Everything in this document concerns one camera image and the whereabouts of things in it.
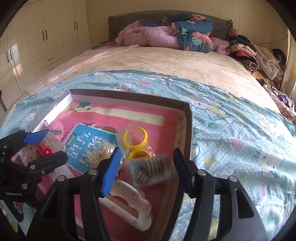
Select red ball earring card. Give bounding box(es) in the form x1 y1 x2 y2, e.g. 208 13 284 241
18 132 66 166

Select pearl flower hair clip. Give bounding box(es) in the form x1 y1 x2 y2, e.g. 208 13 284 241
87 140 116 168

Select yellow rings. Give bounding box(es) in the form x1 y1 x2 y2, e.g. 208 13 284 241
115 123 158 163

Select cream cloud hair claw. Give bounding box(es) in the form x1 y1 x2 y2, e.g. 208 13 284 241
99 180 152 232

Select polka dot fabric bow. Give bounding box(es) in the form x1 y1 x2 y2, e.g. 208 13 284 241
40 120 64 136

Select person's left hand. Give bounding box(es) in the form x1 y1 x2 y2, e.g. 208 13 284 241
1 200 23 216

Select pink and blue book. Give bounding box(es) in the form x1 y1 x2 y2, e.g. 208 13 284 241
42 100 179 240

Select dark cardboard tray box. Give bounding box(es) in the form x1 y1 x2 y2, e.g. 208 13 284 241
28 89 192 240

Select hello kitty teal blanket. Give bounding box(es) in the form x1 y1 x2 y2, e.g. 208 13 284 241
1 70 295 238

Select cream wardrobe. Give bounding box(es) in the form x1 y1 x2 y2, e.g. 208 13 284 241
0 0 93 112

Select beige bed sheet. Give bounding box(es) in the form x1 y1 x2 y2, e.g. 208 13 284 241
0 45 283 117

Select pile of clothes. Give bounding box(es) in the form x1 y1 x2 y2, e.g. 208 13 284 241
227 27 296 126

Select beige curtain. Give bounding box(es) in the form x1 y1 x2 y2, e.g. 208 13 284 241
281 30 296 101

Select pink quilt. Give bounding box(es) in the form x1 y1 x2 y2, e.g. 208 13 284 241
114 19 232 56

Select dark floral quilt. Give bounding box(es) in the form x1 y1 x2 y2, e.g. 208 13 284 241
139 13 213 53

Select dark green headboard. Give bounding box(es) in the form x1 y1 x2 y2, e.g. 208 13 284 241
108 10 233 42

